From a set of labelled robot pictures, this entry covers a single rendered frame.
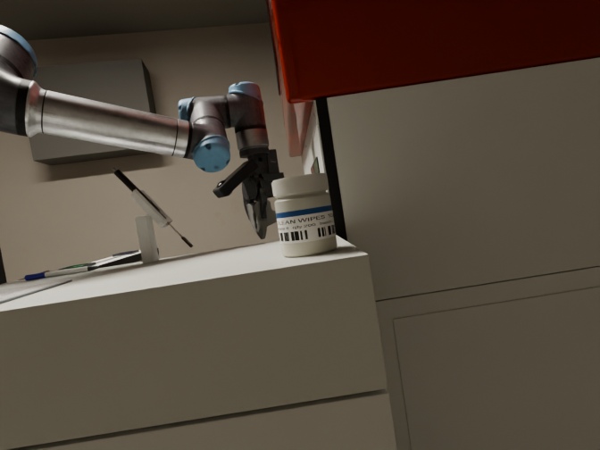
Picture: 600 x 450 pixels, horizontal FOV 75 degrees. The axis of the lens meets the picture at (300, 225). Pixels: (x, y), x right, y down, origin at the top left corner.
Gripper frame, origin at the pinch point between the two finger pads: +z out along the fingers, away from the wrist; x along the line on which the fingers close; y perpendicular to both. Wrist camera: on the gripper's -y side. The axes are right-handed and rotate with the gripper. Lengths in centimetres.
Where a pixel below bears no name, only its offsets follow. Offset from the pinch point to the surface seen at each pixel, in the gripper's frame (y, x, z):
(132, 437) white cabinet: -39, -37, 16
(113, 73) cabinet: 30, 244, -129
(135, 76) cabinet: 44, 238, -126
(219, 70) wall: 116, 235, -135
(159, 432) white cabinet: -37, -39, 16
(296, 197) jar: -18.8, -44.2, -6.2
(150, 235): -26.7, -8.3, -4.0
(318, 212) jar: -16.9, -45.4, -4.0
